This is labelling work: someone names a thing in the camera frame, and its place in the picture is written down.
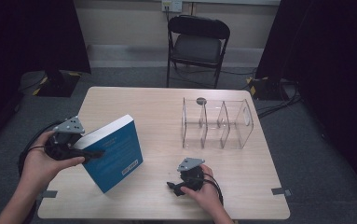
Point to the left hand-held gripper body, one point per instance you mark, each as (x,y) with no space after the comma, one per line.
(62,146)

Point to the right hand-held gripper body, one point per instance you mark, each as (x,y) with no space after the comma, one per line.
(191,179)

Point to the blue book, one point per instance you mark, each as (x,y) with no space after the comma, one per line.
(114,155)

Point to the clear acrylic book rack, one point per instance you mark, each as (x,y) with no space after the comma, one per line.
(216,124)

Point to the person's right hand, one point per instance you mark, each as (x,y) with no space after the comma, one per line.
(207,194)

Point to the person's left hand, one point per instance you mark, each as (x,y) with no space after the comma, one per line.
(39,165)

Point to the grey tape strip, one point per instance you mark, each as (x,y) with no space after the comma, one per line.
(281,191)
(49,194)

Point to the stand base with striped tape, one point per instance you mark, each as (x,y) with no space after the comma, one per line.
(266,88)
(61,85)

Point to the grey round table grommet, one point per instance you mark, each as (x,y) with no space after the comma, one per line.
(201,100)

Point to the black curtain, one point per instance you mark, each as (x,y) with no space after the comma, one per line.
(331,62)
(17,46)

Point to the black folding chair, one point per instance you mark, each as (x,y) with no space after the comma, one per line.
(198,46)

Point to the white wall socket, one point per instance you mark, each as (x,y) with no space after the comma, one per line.
(171,5)

